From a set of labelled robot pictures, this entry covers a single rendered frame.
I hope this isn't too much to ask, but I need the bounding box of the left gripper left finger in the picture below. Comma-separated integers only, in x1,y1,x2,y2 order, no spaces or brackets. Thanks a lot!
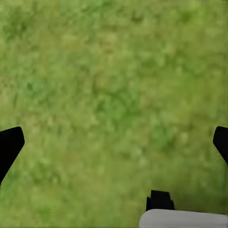
0,126,25,184

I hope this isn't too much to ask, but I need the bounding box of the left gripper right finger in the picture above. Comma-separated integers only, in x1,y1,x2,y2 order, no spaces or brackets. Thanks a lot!
213,126,228,164

